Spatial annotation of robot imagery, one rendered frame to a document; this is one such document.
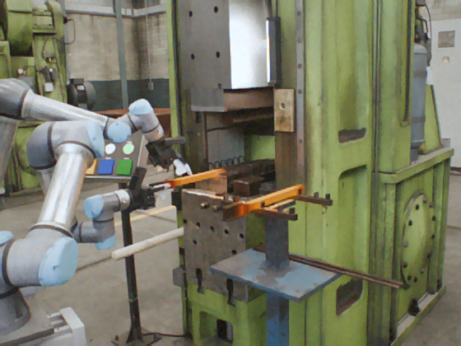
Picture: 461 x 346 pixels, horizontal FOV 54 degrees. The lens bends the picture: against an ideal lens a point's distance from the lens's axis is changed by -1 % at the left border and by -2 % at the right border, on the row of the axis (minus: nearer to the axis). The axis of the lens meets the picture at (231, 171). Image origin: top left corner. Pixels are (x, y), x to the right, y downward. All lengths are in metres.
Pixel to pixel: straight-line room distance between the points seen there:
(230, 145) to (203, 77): 0.50
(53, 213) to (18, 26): 5.52
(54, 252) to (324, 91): 1.15
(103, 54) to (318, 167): 9.69
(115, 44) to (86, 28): 0.81
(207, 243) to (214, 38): 0.88
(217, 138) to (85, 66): 8.82
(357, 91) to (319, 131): 0.39
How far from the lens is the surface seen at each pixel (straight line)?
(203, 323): 2.35
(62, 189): 1.31
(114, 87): 11.41
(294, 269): 1.69
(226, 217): 1.43
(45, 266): 1.18
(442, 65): 7.04
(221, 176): 2.02
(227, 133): 2.37
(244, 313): 2.08
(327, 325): 2.13
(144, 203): 1.76
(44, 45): 6.93
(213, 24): 1.99
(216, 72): 1.98
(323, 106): 1.84
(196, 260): 2.18
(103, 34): 11.35
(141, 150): 2.27
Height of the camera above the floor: 1.41
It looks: 11 degrees down
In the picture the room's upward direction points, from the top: 2 degrees counter-clockwise
